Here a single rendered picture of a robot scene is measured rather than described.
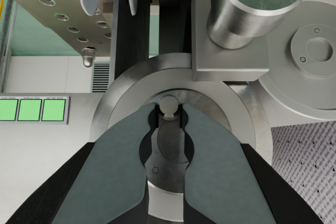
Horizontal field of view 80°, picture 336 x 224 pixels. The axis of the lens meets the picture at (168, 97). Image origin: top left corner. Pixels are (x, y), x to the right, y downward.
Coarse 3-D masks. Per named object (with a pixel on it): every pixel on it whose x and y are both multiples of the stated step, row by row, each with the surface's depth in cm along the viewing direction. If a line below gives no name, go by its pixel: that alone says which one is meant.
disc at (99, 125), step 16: (144, 64) 17; (160, 64) 17; (176, 64) 17; (128, 80) 17; (112, 96) 17; (240, 96) 17; (256, 96) 17; (96, 112) 17; (256, 112) 16; (96, 128) 17; (256, 128) 16; (256, 144) 16
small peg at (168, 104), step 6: (162, 96) 12; (168, 96) 12; (174, 96) 12; (162, 102) 12; (168, 102) 12; (174, 102) 12; (162, 108) 12; (168, 108) 12; (174, 108) 12; (162, 114) 12; (168, 114) 12; (174, 114) 12; (168, 120) 14
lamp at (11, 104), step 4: (0, 100) 50; (4, 100) 50; (8, 100) 50; (12, 100) 50; (16, 100) 50; (0, 104) 50; (4, 104) 50; (8, 104) 50; (12, 104) 50; (0, 108) 50; (4, 108) 50; (8, 108) 50; (12, 108) 50; (0, 112) 50; (4, 112) 50; (8, 112) 50; (12, 112) 50; (0, 116) 50; (4, 116) 50; (8, 116) 50; (12, 116) 50
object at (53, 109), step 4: (48, 100) 50; (52, 100) 50; (56, 100) 50; (60, 100) 50; (44, 104) 50; (48, 104) 50; (52, 104) 50; (56, 104) 50; (60, 104) 50; (44, 108) 50; (48, 108) 50; (52, 108) 50; (56, 108) 50; (60, 108) 50; (44, 112) 50; (48, 112) 50; (52, 112) 50; (56, 112) 50; (60, 112) 49; (44, 116) 49; (48, 116) 49; (52, 116) 49; (56, 116) 49; (60, 116) 49
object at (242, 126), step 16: (144, 80) 16; (160, 80) 16; (176, 80) 16; (192, 80) 16; (128, 96) 16; (144, 96) 16; (208, 96) 16; (224, 96) 16; (112, 112) 16; (128, 112) 16; (224, 112) 16; (240, 112) 16; (240, 128) 15; (160, 192) 15; (160, 208) 14; (176, 208) 14
